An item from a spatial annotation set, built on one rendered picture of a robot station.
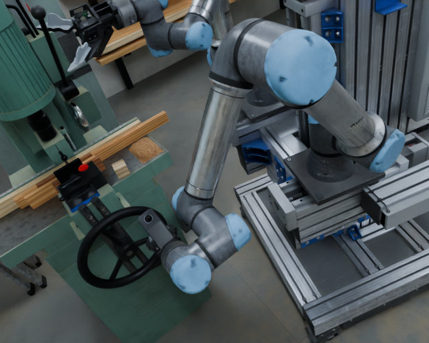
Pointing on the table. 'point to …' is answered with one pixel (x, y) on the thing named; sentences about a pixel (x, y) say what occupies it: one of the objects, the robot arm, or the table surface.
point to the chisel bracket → (59, 143)
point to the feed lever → (71, 90)
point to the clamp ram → (68, 171)
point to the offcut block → (120, 169)
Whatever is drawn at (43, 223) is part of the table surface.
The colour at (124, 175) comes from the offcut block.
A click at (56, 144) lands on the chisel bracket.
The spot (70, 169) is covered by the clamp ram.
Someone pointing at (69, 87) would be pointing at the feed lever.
